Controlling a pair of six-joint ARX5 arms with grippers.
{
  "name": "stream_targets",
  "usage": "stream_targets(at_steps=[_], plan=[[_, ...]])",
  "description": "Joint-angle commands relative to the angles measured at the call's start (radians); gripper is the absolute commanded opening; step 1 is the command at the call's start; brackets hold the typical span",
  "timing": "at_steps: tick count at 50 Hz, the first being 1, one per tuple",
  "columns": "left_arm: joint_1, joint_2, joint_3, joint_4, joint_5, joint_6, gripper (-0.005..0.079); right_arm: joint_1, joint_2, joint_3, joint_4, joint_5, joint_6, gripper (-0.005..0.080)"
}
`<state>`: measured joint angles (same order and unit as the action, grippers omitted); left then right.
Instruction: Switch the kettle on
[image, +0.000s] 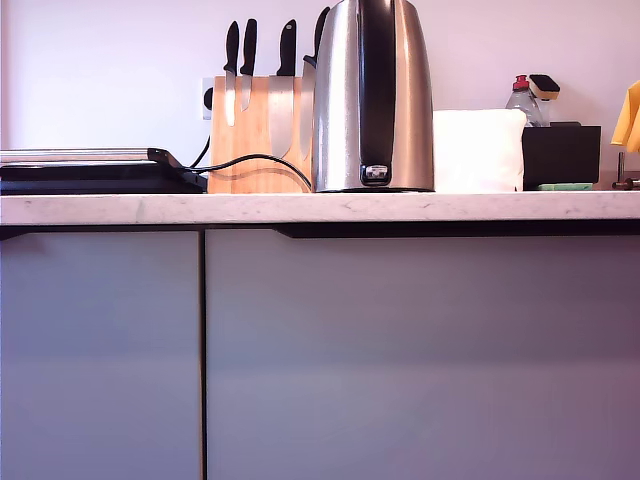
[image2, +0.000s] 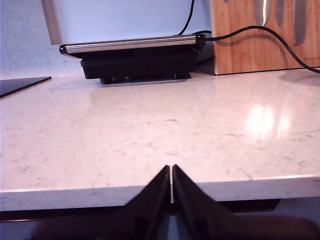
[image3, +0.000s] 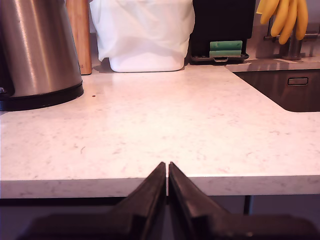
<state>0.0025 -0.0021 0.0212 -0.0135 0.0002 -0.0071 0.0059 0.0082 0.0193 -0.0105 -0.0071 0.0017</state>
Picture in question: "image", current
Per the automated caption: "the metal cloth holder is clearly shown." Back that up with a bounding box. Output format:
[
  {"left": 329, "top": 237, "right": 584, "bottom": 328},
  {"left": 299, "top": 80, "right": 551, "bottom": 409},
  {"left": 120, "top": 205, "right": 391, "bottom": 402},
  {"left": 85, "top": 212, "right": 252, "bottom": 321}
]
[{"left": 611, "top": 151, "right": 640, "bottom": 192}]

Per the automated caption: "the white folded cloth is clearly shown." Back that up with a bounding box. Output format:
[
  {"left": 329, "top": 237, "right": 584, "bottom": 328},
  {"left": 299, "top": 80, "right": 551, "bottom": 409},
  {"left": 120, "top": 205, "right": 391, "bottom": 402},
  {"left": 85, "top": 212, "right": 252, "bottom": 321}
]
[{"left": 431, "top": 108, "right": 528, "bottom": 194}]

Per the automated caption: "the wooden knife block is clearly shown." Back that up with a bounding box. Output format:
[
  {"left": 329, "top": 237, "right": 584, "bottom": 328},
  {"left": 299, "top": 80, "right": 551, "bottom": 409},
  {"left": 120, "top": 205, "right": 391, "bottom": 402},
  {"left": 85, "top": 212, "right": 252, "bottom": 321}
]
[{"left": 206, "top": 74, "right": 316, "bottom": 195}]

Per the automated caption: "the small black-handled knife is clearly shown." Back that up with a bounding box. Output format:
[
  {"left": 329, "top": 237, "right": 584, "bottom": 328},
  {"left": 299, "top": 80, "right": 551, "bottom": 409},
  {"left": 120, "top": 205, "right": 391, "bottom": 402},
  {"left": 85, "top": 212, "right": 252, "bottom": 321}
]
[{"left": 222, "top": 20, "right": 241, "bottom": 128}]

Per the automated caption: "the long black-handled knife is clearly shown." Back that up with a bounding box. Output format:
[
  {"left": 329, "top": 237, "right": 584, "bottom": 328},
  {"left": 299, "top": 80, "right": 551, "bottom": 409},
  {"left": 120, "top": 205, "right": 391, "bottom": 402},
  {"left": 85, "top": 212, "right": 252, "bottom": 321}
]
[{"left": 299, "top": 5, "right": 332, "bottom": 162}]

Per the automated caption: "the short black-handled knife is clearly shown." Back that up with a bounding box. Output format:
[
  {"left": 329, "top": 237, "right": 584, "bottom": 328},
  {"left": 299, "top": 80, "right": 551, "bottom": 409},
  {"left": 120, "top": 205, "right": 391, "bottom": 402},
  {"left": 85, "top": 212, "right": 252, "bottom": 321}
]
[{"left": 239, "top": 18, "right": 259, "bottom": 113}]

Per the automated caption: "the yellow cloth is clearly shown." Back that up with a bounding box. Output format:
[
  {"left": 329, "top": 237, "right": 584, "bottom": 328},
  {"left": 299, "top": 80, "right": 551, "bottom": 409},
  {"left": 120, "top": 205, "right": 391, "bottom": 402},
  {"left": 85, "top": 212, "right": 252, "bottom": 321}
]
[{"left": 610, "top": 80, "right": 640, "bottom": 154}]

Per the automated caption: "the wide grey cabinet door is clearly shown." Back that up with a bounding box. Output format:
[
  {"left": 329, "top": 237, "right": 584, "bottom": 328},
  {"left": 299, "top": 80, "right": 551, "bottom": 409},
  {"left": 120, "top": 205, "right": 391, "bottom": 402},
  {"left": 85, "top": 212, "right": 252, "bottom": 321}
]
[{"left": 204, "top": 228, "right": 640, "bottom": 480}]

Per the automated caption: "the black power cable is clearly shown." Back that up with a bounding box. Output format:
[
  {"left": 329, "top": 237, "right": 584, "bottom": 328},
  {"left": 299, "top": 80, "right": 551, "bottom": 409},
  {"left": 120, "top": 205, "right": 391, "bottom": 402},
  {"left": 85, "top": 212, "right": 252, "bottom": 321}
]
[{"left": 187, "top": 133, "right": 314, "bottom": 193}]

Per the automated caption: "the black tabletop grill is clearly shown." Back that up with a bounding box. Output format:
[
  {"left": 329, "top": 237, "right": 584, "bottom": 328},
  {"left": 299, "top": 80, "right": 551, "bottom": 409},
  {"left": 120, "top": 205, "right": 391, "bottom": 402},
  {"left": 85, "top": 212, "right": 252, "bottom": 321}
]
[{"left": 0, "top": 146, "right": 209, "bottom": 196}]

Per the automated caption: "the black kettle base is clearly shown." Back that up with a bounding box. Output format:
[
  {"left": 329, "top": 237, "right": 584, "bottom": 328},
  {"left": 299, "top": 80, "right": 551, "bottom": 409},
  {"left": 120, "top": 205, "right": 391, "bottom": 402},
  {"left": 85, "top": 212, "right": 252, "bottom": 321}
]
[{"left": 317, "top": 186, "right": 437, "bottom": 195}]

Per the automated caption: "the narrow grey cabinet door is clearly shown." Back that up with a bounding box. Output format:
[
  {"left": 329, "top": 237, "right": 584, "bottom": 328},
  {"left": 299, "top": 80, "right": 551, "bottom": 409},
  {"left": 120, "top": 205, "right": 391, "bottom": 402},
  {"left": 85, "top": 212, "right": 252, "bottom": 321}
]
[{"left": 0, "top": 229, "right": 204, "bottom": 480}]

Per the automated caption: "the white wall outlet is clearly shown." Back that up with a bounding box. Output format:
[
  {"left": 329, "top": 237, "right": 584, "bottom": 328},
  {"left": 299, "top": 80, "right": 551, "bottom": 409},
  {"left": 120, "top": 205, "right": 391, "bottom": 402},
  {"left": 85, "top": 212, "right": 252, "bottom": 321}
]
[{"left": 200, "top": 76, "right": 217, "bottom": 122}]

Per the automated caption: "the stainless steel electric kettle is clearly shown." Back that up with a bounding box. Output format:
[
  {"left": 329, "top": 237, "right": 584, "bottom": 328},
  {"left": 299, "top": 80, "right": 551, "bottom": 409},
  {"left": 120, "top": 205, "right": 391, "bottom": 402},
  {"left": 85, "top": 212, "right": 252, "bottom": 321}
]
[{"left": 310, "top": 0, "right": 436, "bottom": 193}]

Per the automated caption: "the wide black-handled chef knife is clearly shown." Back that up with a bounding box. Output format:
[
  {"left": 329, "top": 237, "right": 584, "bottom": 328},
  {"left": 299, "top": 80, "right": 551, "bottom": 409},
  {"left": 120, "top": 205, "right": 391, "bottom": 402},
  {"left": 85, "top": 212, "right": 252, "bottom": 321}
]
[{"left": 267, "top": 18, "right": 298, "bottom": 160}]

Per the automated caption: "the clear dish soap bottle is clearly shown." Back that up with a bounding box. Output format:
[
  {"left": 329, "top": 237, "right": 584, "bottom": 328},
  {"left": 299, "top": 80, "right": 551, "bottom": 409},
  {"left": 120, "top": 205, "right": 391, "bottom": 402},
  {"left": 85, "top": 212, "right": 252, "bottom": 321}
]
[{"left": 504, "top": 74, "right": 552, "bottom": 129}]

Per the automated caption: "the black dish sponge brush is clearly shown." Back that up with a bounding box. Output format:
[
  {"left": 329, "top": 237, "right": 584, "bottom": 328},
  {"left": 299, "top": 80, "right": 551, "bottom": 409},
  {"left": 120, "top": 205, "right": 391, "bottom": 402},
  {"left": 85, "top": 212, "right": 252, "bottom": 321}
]
[{"left": 528, "top": 73, "right": 562, "bottom": 100}]

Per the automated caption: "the black sink organizer box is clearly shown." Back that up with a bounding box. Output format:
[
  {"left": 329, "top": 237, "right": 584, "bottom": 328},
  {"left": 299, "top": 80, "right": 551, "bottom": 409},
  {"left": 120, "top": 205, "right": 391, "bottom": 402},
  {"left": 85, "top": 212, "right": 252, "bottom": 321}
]
[{"left": 521, "top": 120, "right": 603, "bottom": 192}]

